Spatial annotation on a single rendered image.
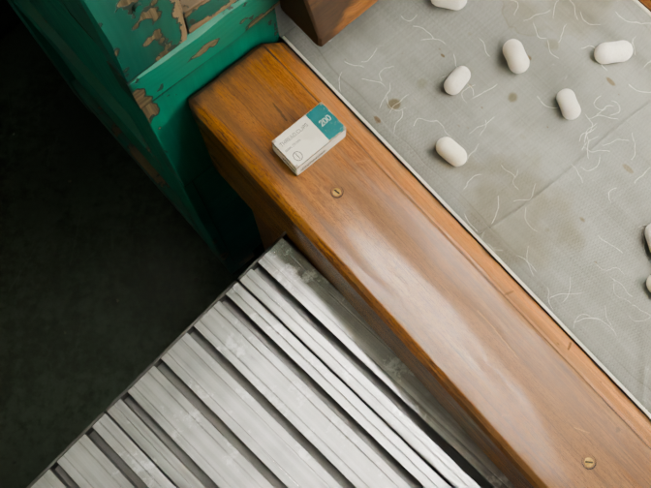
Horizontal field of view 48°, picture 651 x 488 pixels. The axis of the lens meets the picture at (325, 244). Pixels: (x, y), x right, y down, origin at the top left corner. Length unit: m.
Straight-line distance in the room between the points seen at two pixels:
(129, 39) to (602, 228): 0.45
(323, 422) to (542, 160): 0.33
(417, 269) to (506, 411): 0.14
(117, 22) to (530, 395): 0.44
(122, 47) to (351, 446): 0.41
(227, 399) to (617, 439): 0.35
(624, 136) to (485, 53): 0.16
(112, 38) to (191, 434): 0.37
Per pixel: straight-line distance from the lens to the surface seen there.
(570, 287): 0.70
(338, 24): 0.69
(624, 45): 0.79
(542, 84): 0.77
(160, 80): 0.67
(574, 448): 0.66
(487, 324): 0.65
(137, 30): 0.60
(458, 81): 0.73
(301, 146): 0.66
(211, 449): 0.73
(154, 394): 0.74
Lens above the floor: 1.39
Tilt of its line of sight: 75 degrees down
